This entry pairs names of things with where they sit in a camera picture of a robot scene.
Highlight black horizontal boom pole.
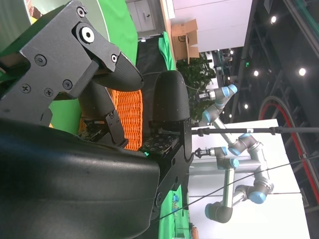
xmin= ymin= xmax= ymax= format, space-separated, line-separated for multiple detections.
xmin=190 ymin=126 xmax=319 ymax=136

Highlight brown cardboard box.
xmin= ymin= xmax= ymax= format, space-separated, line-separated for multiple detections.
xmin=170 ymin=19 xmax=200 ymax=62

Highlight thin grey stretched wire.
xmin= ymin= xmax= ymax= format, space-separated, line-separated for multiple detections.
xmin=151 ymin=159 xmax=319 ymax=222

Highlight green leafy plant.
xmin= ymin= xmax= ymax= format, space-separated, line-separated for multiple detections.
xmin=176 ymin=52 xmax=218 ymax=124

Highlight grey drawer cabinet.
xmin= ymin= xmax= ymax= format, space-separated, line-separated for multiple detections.
xmin=126 ymin=0 xmax=164 ymax=38

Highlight grey blue-capped arm with gripper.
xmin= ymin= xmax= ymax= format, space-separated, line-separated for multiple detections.
xmin=193 ymin=146 xmax=275 ymax=224

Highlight orange wicker basket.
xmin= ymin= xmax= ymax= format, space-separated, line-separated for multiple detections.
xmin=108 ymin=89 xmax=145 ymax=152

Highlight green tablecloth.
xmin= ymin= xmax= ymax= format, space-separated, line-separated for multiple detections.
xmin=0 ymin=0 xmax=139 ymax=136

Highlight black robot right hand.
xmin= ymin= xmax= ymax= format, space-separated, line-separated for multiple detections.
xmin=0 ymin=0 xmax=194 ymax=239

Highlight red curved rail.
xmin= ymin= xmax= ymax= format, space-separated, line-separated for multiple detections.
xmin=259 ymin=96 xmax=310 ymax=160

